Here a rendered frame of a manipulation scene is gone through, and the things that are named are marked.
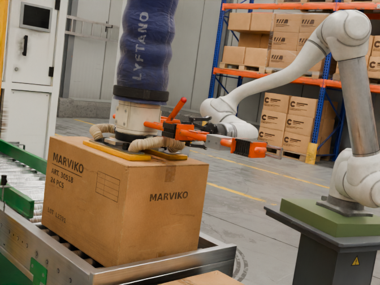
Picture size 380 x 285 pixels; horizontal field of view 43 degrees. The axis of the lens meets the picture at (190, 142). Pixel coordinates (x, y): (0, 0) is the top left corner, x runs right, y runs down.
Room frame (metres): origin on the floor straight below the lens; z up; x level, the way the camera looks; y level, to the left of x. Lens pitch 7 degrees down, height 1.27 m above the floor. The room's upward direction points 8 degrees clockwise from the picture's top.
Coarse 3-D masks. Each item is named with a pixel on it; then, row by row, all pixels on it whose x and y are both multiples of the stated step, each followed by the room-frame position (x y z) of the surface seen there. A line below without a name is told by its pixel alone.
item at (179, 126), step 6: (162, 126) 1.77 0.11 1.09; (168, 126) 1.75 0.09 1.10; (174, 126) 1.73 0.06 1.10; (180, 126) 1.73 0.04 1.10; (186, 126) 1.75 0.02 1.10; (192, 126) 1.77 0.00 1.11; (162, 132) 1.77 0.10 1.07; (168, 132) 1.75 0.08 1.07; (174, 132) 1.73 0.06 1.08; (174, 138) 1.73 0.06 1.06; (180, 138) 1.74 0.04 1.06; (186, 138) 1.76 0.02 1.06
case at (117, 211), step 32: (64, 160) 1.98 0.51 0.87; (96, 160) 1.81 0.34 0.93; (160, 160) 1.85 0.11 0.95; (192, 160) 1.96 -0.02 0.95; (64, 192) 1.96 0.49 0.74; (96, 192) 1.79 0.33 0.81; (128, 192) 1.66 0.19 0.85; (160, 192) 1.76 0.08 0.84; (192, 192) 1.88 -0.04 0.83; (64, 224) 1.94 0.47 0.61; (96, 224) 1.77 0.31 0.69; (128, 224) 1.67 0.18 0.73; (160, 224) 1.78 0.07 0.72; (192, 224) 1.90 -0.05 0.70; (96, 256) 1.75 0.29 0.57; (128, 256) 1.69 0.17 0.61; (160, 256) 1.79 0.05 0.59
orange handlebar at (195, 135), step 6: (114, 114) 2.04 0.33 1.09; (162, 120) 2.09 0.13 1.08; (174, 120) 2.14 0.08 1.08; (150, 126) 1.85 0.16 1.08; (156, 126) 1.83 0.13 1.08; (180, 132) 1.73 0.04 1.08; (186, 132) 1.71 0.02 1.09; (192, 132) 1.69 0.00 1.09; (198, 132) 1.67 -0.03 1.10; (204, 132) 1.69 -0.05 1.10; (192, 138) 1.69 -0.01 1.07; (198, 138) 1.66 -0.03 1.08; (204, 138) 1.64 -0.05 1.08; (222, 144) 1.58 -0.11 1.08; (228, 144) 1.55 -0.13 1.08; (258, 150) 1.48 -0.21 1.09; (264, 150) 1.49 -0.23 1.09
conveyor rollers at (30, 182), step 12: (0, 156) 3.41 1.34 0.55; (0, 168) 3.05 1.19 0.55; (12, 168) 3.10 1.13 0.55; (24, 168) 3.15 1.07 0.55; (12, 180) 2.81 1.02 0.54; (24, 180) 2.86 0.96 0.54; (36, 180) 2.91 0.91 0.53; (24, 192) 2.59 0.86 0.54; (36, 192) 2.63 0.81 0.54; (36, 204) 2.37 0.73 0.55; (36, 216) 2.19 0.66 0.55; (48, 228) 2.04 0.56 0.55; (60, 240) 1.95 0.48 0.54; (96, 264) 1.76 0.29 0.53
